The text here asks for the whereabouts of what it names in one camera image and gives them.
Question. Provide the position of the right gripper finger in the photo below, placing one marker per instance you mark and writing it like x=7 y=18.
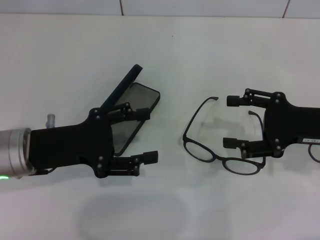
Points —
x=233 y=100
x=230 y=143

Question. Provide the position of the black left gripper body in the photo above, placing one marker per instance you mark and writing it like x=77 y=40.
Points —
x=70 y=145

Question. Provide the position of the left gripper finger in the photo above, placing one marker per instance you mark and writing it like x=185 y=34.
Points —
x=151 y=157
x=142 y=113

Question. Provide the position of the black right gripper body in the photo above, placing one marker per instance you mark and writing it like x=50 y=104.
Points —
x=287 y=125

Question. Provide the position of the black glasses case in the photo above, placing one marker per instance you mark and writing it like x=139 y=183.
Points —
x=140 y=100

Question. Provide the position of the black round-lens glasses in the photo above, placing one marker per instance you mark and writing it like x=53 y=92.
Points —
x=184 y=140

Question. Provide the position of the left gripper clear plug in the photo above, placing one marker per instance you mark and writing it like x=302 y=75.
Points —
x=51 y=120

